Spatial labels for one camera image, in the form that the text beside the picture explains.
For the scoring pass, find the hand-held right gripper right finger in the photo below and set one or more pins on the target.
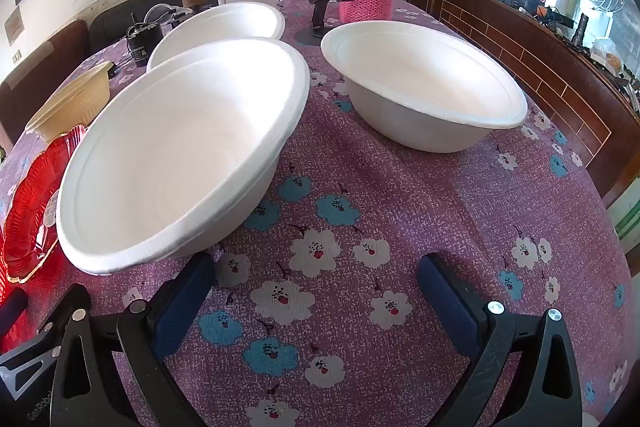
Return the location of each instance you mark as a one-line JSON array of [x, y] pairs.
[[450, 302]]

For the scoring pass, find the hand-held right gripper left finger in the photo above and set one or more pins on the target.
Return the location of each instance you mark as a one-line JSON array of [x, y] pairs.
[[182, 302]]

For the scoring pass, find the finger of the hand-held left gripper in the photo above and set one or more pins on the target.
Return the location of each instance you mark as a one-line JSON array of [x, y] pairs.
[[12, 309]]

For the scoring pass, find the large red scalloped plate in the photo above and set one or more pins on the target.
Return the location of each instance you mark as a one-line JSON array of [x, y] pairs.
[[20, 343]]

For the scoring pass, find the red glass plate gold rim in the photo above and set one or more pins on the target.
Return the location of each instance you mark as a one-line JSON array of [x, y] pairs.
[[30, 197]]

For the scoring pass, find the white disposable bowl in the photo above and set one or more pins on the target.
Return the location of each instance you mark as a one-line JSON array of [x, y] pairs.
[[225, 24], [165, 157]]

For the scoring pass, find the white plate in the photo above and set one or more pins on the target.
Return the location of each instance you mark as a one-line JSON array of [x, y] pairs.
[[425, 77]]

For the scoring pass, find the purple floral tablecloth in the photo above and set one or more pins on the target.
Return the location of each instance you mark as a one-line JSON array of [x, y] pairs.
[[375, 217]]

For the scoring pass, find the beige plastic bowl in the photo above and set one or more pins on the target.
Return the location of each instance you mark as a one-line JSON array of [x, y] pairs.
[[75, 102]]

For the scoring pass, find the black cylindrical motor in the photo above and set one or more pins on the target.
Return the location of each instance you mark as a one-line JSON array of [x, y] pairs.
[[140, 47]]

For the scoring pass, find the brown armchair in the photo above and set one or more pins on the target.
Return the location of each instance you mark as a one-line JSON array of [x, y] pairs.
[[45, 52]]

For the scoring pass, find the wooden cabinet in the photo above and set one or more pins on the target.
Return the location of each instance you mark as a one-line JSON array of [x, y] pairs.
[[525, 52]]

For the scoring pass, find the black sofa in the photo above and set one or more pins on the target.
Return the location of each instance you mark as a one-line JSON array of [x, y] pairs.
[[115, 19]]

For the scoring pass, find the black flashlight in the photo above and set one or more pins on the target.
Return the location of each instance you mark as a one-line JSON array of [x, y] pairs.
[[581, 29]]

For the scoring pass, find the small wall notice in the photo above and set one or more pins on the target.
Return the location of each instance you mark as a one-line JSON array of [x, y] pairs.
[[13, 26]]

